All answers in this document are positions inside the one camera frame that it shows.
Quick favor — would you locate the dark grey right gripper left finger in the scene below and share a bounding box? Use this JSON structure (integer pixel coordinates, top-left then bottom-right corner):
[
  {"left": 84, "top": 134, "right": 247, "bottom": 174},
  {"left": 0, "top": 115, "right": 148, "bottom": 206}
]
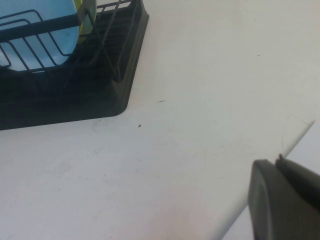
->
[{"left": 248, "top": 159, "right": 320, "bottom": 240}]

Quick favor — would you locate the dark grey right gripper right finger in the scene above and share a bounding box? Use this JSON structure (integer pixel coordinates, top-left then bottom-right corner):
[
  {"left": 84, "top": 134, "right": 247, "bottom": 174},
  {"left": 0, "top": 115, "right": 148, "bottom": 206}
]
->
[{"left": 275, "top": 154, "right": 320, "bottom": 200}]

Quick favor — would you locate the light blue round plate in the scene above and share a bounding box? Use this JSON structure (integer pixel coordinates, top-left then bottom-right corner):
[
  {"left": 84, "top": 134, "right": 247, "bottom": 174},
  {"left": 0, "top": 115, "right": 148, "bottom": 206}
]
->
[{"left": 0, "top": 0, "right": 81, "bottom": 74}]

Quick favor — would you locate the black dish drying rack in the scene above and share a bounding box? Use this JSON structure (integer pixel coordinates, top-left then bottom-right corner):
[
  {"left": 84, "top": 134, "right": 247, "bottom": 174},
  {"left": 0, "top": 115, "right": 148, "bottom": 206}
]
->
[{"left": 0, "top": 0, "right": 151, "bottom": 131}]

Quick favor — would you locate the yellow round plate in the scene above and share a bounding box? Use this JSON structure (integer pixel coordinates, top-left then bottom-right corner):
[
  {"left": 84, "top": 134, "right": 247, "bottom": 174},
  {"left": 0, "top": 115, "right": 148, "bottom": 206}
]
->
[{"left": 72, "top": 0, "right": 94, "bottom": 47}]

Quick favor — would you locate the black wire dish rack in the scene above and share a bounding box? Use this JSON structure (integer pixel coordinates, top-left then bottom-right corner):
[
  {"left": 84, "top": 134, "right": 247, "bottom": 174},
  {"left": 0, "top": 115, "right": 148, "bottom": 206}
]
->
[{"left": 0, "top": 0, "right": 141, "bottom": 85}]

